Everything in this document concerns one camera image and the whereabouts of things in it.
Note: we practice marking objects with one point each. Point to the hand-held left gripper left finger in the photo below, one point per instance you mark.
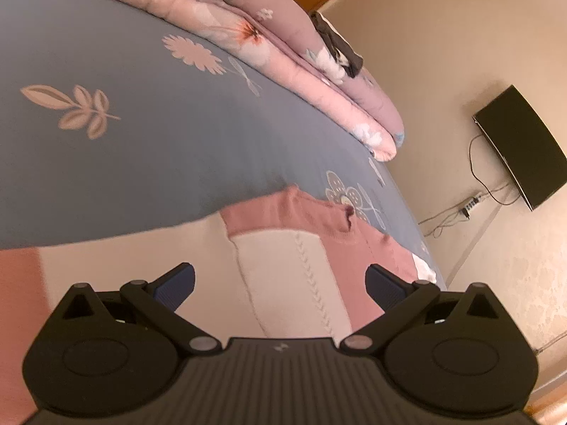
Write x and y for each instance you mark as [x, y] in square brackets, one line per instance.
[175, 285]

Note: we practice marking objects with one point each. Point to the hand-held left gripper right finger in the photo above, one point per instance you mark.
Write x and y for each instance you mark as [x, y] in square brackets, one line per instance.
[383, 285]

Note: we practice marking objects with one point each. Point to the pink and white sweater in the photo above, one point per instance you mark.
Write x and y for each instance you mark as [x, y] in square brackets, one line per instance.
[283, 270]

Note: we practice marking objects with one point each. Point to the dark grey cloth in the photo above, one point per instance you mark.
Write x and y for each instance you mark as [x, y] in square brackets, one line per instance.
[341, 48]

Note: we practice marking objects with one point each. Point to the pink floral folded quilt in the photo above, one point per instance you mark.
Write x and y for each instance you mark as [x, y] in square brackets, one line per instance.
[274, 40]

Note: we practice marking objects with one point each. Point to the black wall television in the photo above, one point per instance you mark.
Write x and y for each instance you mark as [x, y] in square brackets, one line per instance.
[522, 146]

